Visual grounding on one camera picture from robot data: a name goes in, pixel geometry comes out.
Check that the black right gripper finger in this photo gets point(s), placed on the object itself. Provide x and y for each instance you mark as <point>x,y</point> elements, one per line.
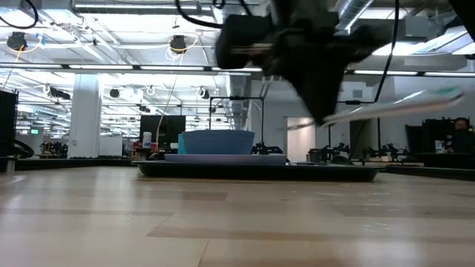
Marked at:
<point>315,92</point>

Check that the lavender plastic plate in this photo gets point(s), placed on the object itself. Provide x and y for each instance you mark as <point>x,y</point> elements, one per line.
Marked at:
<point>267,159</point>

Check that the blue plastic bowl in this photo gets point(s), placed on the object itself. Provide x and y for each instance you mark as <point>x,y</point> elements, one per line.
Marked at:
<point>219,142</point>

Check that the black background robot arm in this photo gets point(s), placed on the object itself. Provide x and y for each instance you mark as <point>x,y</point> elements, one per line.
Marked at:
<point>265,149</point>
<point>330,154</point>
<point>386,152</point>

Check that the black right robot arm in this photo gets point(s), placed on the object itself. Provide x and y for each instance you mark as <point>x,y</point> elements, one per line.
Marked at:
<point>467,15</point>

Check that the dark green plastic tray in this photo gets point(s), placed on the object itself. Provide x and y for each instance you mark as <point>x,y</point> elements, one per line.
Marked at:
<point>259,172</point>

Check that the long ceiling light strip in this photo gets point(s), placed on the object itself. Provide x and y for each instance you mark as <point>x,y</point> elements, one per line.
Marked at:
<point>386,73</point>
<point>100,67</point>

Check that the person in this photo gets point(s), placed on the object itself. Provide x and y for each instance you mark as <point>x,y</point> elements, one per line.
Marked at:
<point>462,142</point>

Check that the black display panel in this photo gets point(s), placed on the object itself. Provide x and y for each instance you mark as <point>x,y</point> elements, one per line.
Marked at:
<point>163,130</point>

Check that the white canister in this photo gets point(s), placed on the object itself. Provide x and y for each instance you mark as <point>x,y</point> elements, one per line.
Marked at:
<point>147,140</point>

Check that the white building column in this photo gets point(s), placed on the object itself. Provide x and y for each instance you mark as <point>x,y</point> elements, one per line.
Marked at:
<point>84,118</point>

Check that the black folding partition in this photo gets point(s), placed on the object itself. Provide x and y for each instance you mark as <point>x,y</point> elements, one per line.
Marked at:
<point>8,122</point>

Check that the silver ventilation duct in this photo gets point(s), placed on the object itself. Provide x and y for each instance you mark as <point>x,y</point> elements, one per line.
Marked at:
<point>352,15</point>

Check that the black aluminium table frame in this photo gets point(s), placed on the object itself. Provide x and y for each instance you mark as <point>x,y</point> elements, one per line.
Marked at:
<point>74,163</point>

